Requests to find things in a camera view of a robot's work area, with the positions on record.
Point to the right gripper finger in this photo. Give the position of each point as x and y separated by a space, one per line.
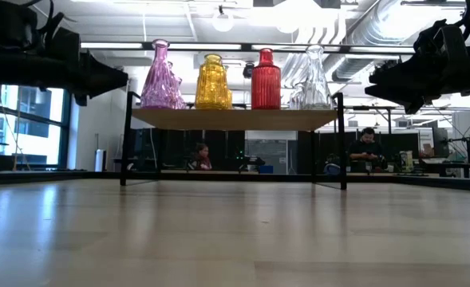
394 77
398 97

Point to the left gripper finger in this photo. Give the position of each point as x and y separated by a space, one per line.
105 71
101 88

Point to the pink round glass vase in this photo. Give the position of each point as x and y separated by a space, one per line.
160 83

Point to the clear pleated glass vase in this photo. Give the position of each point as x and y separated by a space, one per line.
316 85

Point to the yellow slim ribbed vase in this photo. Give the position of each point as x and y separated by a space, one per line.
212 83

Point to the red ribbed cylinder bottle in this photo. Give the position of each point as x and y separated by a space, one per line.
265 83

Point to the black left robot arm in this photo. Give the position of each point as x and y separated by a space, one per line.
7 52

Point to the black computer monitor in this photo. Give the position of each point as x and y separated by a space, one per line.
440 141

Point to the person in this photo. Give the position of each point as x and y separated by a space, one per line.
365 149
202 157

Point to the green and white container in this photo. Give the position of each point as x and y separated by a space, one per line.
406 161

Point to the white cylinder canister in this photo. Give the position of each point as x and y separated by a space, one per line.
100 160

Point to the blue round object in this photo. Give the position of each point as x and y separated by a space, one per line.
332 169

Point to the white globe ceiling lamp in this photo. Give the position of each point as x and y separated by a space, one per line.
222 20

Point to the blue storage box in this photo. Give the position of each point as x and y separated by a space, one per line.
265 169

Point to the black background robot device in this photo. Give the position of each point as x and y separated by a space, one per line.
250 161

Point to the ceiling security camera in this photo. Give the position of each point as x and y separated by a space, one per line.
248 70

